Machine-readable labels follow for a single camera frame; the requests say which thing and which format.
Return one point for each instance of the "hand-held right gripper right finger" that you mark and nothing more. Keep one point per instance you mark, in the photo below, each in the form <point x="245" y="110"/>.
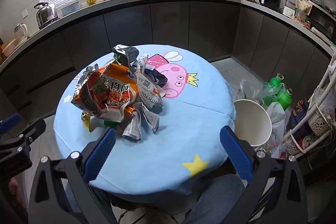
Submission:
<point x="236" y="155"/>

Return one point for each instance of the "person's left hand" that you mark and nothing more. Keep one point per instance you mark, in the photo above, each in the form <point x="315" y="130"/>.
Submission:
<point x="14" y="191"/>

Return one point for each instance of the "blue cartoon tablecloth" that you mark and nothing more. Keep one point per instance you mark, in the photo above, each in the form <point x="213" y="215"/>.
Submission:
<point x="183" y="134"/>

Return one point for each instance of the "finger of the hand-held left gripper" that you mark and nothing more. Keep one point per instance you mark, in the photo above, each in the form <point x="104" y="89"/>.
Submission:
<point x="30" y="133"/>
<point x="10" y="121"/>

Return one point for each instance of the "yellow round sponge holder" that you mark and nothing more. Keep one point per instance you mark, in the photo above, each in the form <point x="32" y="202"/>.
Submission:
<point x="91" y="0"/>

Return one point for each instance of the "orange noodle packet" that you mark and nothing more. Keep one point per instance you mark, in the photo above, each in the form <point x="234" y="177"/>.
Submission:
<point x="113" y="92"/>

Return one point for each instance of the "kitchen counter with dark cabinets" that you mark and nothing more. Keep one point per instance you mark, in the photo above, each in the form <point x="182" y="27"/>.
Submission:
<point x="170" y="24"/>

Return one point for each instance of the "steel kettle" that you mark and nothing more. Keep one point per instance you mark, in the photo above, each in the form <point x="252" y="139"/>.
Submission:
<point x="46" y="15"/>

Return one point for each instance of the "black countertop oven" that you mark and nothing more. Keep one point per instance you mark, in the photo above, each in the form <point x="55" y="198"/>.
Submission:
<point x="323" y="22"/>

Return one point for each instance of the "dark blue white packet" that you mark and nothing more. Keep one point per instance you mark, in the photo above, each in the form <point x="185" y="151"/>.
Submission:
<point x="158" y="78"/>

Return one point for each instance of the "glass kettle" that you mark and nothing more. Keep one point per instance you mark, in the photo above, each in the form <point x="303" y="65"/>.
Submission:
<point x="20" y="31"/>

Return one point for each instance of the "large white paper bucket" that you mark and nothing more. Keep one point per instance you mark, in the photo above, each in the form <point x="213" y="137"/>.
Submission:
<point x="252" y="121"/>

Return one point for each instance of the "green beige food bag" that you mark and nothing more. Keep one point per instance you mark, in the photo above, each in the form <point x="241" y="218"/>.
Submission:
<point x="302" y="10"/>

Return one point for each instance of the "clear plastic bag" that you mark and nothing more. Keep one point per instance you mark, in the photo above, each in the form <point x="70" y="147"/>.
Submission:
<point x="249" y="90"/>

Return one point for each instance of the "person's right leg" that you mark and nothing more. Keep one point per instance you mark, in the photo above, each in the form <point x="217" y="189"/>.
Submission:
<point x="218" y="200"/>

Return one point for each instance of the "white storage rack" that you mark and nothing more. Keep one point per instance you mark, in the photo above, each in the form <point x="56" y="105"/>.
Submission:
<point x="319" y="119"/>

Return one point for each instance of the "gold foil wrapper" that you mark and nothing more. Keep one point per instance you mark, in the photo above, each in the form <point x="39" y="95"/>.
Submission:
<point x="85" y="120"/>

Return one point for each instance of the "pale plastic tub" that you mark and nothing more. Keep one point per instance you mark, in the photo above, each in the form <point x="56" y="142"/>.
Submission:
<point x="70" y="8"/>

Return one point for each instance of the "green bottle cap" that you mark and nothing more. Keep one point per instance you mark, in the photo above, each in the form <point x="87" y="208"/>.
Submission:
<point x="110" y="123"/>

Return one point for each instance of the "green silver snack bag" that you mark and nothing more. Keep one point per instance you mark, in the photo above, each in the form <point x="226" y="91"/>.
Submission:
<point x="126" y="54"/>

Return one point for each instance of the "white plastic bag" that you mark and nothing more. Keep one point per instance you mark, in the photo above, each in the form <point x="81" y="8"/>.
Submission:
<point x="277" y="116"/>

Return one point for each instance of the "white printed paper bag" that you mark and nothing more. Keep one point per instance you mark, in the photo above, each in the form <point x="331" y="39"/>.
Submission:
<point x="149" y="90"/>

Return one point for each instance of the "dark bag with orange print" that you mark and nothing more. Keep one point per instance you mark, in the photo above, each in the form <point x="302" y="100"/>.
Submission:
<point x="299" y="113"/>

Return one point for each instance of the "green plastic bottle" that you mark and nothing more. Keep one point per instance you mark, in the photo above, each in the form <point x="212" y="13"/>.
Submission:
<point x="286" y="99"/>
<point x="274" y="83"/>

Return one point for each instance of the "white countertop appliance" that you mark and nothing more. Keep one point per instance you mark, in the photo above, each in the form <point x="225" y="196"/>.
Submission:
<point x="290" y="5"/>

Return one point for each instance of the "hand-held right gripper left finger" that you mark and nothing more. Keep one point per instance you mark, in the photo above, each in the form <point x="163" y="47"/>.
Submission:
<point x="101" y="158"/>

